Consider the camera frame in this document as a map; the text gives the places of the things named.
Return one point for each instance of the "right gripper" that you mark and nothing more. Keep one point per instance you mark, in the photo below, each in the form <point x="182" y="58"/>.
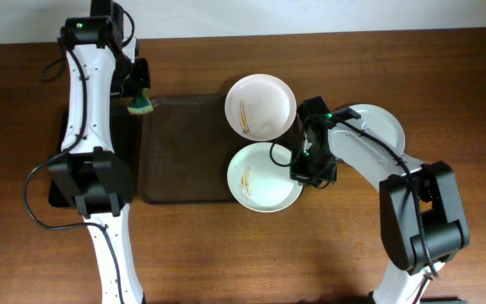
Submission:
<point x="310" y="170"/>

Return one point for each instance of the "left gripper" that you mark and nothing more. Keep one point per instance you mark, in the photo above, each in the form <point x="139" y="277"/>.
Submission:
<point x="139" y="84"/>

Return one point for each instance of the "green yellow sponge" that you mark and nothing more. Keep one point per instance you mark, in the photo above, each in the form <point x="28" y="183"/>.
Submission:
<point x="140" y="104"/>

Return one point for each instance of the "white plate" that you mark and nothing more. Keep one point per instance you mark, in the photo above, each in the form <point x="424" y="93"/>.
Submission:
<point x="257" y="183"/>
<point x="260" y="107"/>

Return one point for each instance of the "pale blue plate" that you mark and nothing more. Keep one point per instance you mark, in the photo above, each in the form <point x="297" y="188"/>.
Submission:
<point x="380" y="138"/>

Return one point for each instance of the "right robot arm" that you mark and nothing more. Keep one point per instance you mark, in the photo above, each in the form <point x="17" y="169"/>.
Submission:
<point x="423" y="224"/>

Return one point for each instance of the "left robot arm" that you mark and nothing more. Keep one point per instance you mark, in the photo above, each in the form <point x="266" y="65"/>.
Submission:
<point x="103" y="63"/>

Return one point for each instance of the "black plastic tray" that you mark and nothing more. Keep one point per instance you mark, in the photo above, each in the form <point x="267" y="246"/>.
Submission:
<point x="124" y="137"/>

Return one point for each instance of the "brown serving tray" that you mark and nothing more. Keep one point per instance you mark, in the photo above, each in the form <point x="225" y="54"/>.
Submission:
<point x="185" y="150"/>

